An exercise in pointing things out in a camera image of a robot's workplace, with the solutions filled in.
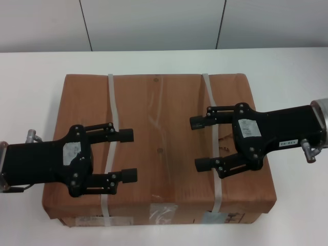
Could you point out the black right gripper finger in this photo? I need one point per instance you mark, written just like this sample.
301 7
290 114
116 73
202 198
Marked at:
205 164
198 123

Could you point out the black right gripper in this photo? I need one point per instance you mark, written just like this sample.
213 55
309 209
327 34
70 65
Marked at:
282 123

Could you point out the clear tape patch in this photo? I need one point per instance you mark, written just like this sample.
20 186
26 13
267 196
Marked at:
162 214

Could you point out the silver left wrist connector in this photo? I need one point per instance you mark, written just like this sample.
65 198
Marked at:
32 135

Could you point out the brown cardboard box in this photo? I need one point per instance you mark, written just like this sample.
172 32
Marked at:
159 123

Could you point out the pale blue box label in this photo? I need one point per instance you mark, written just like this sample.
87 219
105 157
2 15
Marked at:
212 217

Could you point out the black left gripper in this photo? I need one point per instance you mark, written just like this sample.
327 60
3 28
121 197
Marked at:
38 161

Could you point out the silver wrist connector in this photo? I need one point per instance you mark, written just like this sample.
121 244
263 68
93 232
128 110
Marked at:
308 151
32 135

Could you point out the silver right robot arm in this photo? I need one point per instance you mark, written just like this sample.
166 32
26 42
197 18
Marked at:
323 120

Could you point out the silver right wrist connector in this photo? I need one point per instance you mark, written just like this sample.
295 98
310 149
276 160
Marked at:
308 151

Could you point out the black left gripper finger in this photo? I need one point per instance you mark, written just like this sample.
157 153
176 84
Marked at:
129 175
123 135

